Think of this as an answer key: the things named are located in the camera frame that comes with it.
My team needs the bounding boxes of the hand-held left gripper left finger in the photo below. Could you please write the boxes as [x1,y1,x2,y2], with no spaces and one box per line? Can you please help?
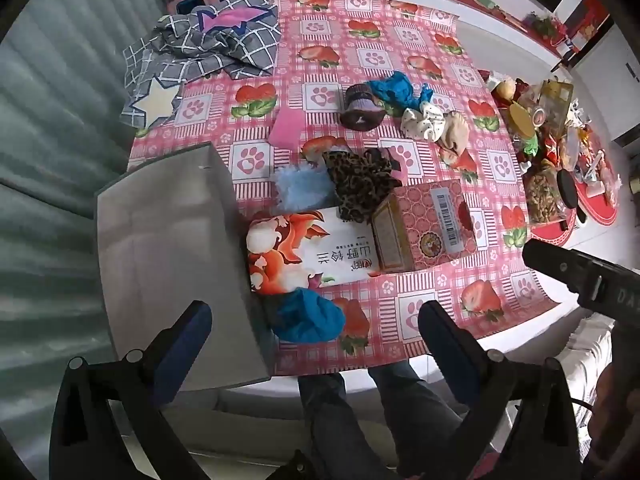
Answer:
[47,301,214,480]

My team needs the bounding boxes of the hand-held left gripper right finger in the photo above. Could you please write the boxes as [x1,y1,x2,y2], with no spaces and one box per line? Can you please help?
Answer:
[395,301,597,480]

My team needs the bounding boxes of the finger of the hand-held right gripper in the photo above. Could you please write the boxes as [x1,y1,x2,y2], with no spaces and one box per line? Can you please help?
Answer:
[522,238,601,293]

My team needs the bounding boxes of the grey storage box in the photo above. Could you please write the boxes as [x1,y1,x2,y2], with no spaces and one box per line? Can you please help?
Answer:
[95,142,273,393]

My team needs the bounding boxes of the small blue cloth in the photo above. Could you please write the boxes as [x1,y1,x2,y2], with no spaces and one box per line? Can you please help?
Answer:
[270,287,347,343]

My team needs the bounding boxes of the white polka dot scrunchie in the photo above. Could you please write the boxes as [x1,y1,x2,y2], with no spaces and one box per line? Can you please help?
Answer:
[400,101,447,142]

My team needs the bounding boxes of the large blue cloth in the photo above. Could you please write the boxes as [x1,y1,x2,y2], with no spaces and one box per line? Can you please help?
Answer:
[364,71,435,121]

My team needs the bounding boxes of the pink cloth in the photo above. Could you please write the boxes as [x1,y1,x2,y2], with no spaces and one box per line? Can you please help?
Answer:
[269,107,307,147]

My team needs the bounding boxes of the person's right hand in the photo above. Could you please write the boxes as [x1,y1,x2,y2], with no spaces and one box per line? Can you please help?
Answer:
[590,360,640,466]

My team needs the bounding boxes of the bag of nuts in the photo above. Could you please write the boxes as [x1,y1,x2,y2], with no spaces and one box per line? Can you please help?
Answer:
[525,167,568,226]

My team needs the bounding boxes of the black round disc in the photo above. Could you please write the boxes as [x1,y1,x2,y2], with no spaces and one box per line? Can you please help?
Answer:
[556,169,581,221]

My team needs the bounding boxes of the red round mat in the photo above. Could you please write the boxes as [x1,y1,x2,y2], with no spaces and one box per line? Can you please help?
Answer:
[530,150,621,243]

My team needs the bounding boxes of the white quilted cloth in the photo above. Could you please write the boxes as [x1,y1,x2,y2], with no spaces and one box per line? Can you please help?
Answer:
[552,310,617,413]

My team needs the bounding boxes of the pink patterned carton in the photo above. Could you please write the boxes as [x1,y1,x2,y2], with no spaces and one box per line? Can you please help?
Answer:
[370,180,480,273]

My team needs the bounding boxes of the person's blue jeans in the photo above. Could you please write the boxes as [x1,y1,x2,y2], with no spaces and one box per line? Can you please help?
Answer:
[297,362,481,480]

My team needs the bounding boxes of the white box with squirrel print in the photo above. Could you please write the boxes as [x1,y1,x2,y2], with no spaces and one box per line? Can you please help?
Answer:
[247,207,383,296]

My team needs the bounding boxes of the yellow lid jar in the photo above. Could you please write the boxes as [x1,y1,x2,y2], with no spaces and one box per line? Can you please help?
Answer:
[509,102,538,138]

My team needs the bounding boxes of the pile of snack packets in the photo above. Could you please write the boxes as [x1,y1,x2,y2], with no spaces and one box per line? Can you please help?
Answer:
[490,72,621,231]

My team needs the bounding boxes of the beige cloth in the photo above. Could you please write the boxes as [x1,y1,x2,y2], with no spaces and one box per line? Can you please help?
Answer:
[437,110,471,166]

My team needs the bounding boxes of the leopard print cloth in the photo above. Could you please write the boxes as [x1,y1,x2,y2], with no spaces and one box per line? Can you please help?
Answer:
[322,149,407,223]

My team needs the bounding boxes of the light blue fluffy scrunchie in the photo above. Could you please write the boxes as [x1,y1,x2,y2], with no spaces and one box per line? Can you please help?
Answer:
[274,165,335,212]

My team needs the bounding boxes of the pale green curtain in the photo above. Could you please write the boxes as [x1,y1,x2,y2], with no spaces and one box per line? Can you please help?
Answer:
[0,0,186,480]

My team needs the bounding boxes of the pink strawberry tablecloth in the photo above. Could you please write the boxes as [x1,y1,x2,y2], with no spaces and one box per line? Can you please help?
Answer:
[125,0,571,376]

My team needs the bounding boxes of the grey plaid cloth with stars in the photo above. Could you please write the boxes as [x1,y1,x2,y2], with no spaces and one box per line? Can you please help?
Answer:
[120,0,283,128]

